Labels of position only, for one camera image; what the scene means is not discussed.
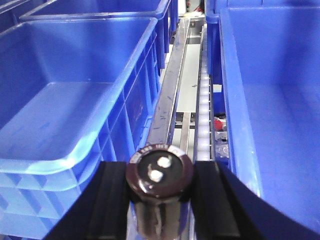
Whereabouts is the steel shelf divider rail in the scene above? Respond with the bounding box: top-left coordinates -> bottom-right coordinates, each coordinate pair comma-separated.
145,17 -> 204,153

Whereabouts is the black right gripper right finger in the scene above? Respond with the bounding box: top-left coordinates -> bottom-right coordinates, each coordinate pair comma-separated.
191,161 -> 320,240

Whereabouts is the white roller track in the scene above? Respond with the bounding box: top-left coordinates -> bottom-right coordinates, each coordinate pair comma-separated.
196,44 -> 213,162

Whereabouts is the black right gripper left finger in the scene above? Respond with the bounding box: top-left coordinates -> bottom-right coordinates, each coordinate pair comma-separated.
45,161 -> 129,240

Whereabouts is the blue plastic bin right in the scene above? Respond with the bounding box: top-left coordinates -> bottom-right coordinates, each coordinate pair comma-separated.
205,0 -> 320,232

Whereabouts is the blue plastic bin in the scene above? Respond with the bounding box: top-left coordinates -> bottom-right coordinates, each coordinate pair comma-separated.
0,17 -> 160,240
19,0 -> 179,69
205,0 -> 320,232

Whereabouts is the blue plastic bin rear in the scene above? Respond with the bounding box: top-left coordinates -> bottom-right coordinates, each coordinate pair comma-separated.
19,0 -> 179,69

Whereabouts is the blue plastic bin left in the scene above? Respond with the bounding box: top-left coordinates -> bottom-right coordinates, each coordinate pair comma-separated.
0,17 -> 160,240

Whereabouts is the dark brown cylindrical capacitor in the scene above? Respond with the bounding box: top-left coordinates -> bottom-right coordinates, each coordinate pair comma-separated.
126,143 -> 194,240

